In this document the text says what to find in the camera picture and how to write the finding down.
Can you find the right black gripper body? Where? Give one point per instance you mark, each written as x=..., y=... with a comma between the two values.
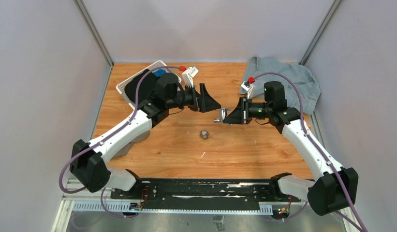
x=246, y=119

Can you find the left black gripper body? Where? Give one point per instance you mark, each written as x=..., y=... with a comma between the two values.
x=191, y=99

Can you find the chrome water faucet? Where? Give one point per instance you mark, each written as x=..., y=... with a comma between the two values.
x=223, y=115

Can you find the steel threaded pipe fitting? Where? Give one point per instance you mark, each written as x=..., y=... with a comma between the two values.
x=204, y=134

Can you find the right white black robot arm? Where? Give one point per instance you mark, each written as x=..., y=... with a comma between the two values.
x=333, y=186

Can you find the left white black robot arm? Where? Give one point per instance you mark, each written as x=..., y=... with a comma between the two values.
x=89, y=159

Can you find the blue cloth in basket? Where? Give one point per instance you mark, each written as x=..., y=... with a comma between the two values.
x=159, y=72

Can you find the black cloth in basket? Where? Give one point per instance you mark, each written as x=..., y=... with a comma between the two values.
x=145, y=87

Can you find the white plastic basket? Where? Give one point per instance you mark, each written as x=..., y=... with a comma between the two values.
x=121, y=86

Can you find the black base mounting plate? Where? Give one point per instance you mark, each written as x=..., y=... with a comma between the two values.
x=204, y=195

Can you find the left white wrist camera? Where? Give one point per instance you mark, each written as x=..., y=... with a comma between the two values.
x=188, y=76

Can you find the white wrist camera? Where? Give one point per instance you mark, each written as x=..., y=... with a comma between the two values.
x=188, y=76
x=249, y=88

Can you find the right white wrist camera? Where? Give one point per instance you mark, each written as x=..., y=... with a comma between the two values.
x=249, y=88

